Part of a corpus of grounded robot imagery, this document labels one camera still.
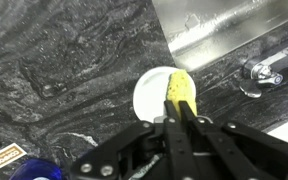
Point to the chrome gooseneck faucet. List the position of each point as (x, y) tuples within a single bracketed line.
[(267, 75)]

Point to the yellow sponge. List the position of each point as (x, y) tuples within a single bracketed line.
[(180, 88)]

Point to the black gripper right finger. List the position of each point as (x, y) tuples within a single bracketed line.
[(214, 150)]

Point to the stainless steel sink basin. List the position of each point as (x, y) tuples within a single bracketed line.
[(217, 30)]

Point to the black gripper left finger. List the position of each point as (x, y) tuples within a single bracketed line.
[(179, 150)]

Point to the brown compostable label package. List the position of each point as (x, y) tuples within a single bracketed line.
[(2, 160)]

